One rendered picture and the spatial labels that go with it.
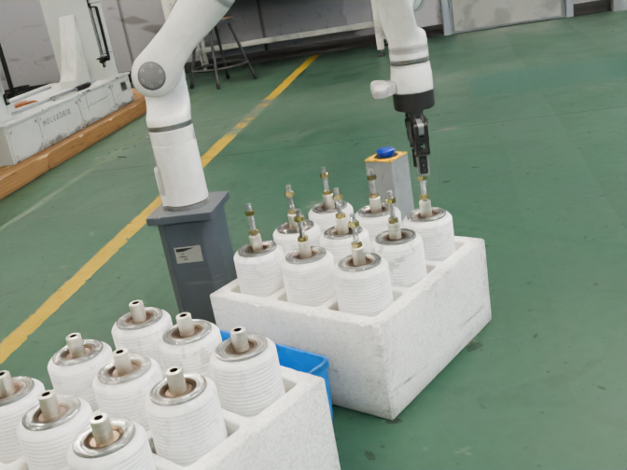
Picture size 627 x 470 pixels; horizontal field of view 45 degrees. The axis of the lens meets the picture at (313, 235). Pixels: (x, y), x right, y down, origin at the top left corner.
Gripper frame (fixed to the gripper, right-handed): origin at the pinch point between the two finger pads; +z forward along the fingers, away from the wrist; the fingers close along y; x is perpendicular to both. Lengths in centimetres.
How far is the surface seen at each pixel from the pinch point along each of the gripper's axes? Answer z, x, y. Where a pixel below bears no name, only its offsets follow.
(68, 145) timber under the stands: 29, 150, 242
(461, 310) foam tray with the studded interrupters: 27.2, -3.7, -8.6
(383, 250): 10.9, 9.8, -13.5
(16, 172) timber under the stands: 29, 159, 192
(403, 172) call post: 7.6, 1.5, 23.5
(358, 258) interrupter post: 9.1, 14.3, -20.2
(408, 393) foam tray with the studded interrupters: 33.3, 9.3, -25.4
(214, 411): 14, 36, -55
